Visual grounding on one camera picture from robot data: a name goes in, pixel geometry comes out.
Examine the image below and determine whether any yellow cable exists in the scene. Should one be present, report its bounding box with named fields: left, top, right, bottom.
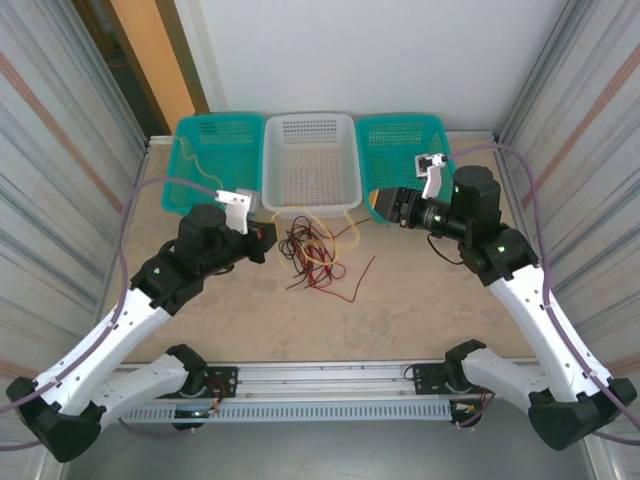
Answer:
left=172, top=134, right=224, bottom=186
left=304, top=214, right=362, bottom=266
left=269, top=205, right=341, bottom=269

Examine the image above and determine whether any teal plastic basket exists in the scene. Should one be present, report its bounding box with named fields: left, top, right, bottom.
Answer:
left=160, top=113, right=266, bottom=217
left=353, top=114, right=459, bottom=224

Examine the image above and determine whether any white plastic basket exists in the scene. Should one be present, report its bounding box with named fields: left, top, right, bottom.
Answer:
left=260, top=113, right=364, bottom=219

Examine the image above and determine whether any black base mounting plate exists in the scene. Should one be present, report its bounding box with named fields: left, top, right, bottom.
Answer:
left=412, top=363, right=451, bottom=396
left=204, top=366, right=239, bottom=400

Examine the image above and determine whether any orange wooden door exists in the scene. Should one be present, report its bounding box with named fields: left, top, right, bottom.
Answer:
left=107, top=0, right=211, bottom=121

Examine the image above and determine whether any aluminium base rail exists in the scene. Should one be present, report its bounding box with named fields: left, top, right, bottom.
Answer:
left=112, top=360, right=544, bottom=401

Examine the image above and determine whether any grey slotted cable duct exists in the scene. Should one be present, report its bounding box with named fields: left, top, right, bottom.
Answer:
left=119, top=402, right=454, bottom=424

